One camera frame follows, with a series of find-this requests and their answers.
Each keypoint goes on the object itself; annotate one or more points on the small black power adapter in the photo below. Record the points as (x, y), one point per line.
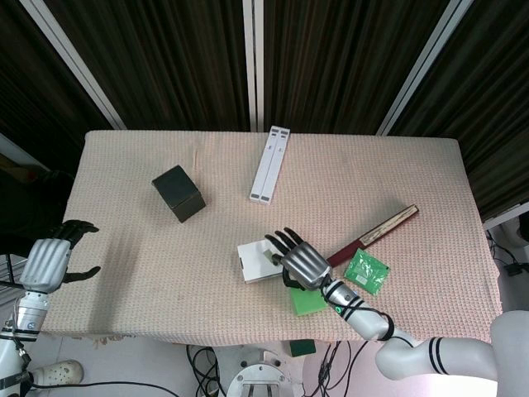
(515, 271)

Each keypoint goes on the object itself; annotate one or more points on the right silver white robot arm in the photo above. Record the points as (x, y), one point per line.
(368, 320)

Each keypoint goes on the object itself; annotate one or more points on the white clog shoe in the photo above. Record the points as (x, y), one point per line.
(58, 371)

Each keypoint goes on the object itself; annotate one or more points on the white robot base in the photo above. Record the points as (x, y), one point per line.
(258, 374)

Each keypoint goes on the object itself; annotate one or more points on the dark brown curtain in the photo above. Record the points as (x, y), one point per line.
(165, 54)

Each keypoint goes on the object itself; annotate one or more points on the small cream paper strip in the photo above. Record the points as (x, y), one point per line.
(268, 252)

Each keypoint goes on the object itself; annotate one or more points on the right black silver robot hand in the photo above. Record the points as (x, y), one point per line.
(306, 264)

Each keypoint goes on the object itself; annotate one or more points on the dark red long box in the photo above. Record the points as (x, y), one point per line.
(380, 233)

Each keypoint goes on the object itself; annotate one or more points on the green foil packet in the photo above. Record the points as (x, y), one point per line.
(365, 273)

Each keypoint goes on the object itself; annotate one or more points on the white double frame post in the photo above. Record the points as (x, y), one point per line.
(253, 62)

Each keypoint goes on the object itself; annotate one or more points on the black cardboard box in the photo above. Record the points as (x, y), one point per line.
(179, 194)

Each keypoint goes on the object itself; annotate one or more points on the small dark green block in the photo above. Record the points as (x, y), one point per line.
(302, 348)

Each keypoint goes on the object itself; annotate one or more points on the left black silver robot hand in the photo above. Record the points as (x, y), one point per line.
(45, 264)

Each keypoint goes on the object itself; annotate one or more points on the pink waffle tablecloth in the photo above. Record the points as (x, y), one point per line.
(165, 269)

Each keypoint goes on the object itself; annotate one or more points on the white folded laptop stand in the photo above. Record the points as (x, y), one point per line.
(270, 165)

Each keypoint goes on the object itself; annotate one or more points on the green foam cube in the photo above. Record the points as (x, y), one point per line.
(308, 304)

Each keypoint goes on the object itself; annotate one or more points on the white cardboard box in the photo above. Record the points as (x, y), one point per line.
(254, 262)

